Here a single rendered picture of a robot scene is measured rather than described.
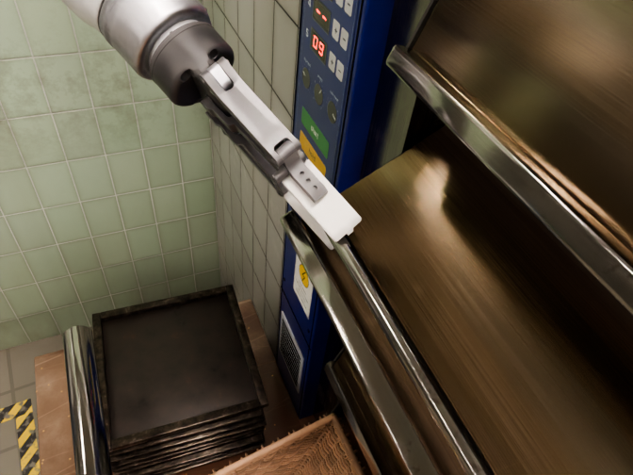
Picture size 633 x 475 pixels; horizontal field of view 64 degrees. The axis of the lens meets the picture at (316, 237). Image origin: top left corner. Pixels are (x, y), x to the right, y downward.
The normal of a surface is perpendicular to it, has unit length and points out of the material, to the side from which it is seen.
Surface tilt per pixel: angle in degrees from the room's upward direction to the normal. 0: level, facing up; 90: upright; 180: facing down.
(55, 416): 0
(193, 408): 0
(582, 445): 30
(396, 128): 90
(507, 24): 70
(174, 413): 0
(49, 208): 90
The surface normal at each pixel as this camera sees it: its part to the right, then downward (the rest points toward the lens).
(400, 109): -0.92, 0.22
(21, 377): 0.09, -0.69
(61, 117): 0.39, 0.69
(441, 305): -0.38, -0.48
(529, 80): -0.83, -0.03
